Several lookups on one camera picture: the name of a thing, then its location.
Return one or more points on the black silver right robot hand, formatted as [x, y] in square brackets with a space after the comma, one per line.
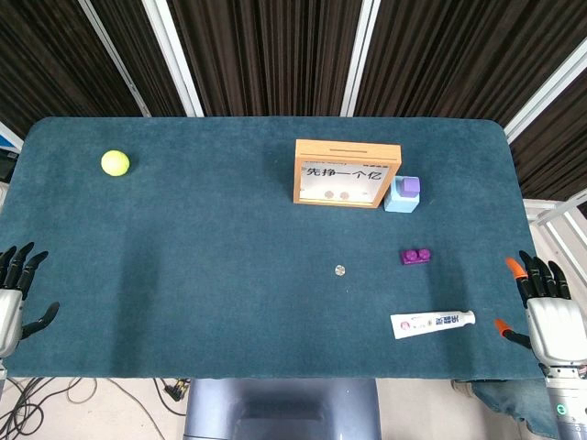
[557, 327]

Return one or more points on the dark pleated curtain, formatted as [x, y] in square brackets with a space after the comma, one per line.
[275, 50]

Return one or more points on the yellow-green tennis ball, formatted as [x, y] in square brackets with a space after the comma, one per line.
[115, 162]

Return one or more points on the thin white frame post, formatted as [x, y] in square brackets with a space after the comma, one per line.
[117, 59]

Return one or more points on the light blue foam block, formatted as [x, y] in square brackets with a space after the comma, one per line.
[399, 201]

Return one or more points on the white metal rack frame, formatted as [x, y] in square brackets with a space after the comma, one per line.
[557, 213]

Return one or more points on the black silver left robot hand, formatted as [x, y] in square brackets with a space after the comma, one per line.
[10, 316]

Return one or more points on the small silver coin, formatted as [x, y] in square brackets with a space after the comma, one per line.
[340, 269]

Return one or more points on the blue white panel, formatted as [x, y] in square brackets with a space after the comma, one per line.
[8, 137]

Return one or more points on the blue-grey robot torso base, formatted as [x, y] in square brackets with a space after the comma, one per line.
[280, 408]

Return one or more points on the teal table cloth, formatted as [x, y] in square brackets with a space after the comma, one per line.
[206, 275]

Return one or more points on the blue denim fabric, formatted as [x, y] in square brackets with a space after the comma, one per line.
[513, 405]

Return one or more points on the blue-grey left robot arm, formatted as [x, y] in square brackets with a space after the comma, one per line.
[2, 369]

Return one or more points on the white shoe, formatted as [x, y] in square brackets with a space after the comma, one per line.
[462, 388]

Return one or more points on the black power plug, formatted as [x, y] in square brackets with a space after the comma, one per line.
[176, 390]

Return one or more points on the wide white frame post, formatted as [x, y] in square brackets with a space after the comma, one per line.
[360, 59]
[546, 91]
[176, 59]

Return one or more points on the purple foam cube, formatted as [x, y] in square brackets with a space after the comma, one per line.
[410, 185]

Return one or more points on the purple two-stud toy brick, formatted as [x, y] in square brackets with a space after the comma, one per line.
[416, 256]

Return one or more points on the black box device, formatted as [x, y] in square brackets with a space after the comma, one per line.
[7, 166]

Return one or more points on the white toothpaste tube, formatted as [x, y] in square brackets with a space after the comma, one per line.
[431, 324]

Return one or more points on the wooden coin box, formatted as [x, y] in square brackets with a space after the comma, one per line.
[348, 155]

